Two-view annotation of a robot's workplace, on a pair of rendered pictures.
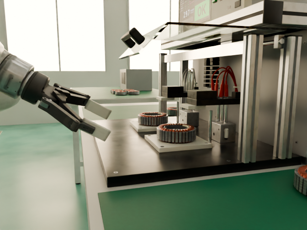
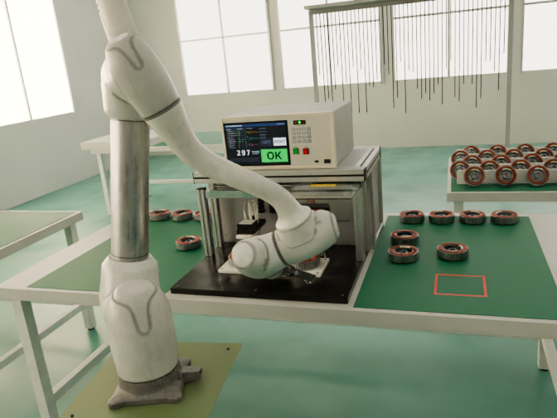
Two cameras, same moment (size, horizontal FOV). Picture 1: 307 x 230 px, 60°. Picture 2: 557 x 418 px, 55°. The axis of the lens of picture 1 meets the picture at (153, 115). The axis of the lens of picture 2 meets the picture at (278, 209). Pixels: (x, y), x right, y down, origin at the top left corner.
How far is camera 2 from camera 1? 1.57 m
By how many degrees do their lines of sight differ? 53
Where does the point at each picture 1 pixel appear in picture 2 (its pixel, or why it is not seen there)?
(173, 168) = (352, 279)
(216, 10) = (299, 160)
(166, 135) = (311, 264)
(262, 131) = not seen: hidden behind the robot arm
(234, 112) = not seen: hidden behind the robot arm
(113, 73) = not seen: outside the picture
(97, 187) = (344, 307)
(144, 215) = (388, 299)
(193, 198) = (382, 286)
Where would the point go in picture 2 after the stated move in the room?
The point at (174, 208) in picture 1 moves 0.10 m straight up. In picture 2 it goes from (387, 292) to (386, 264)
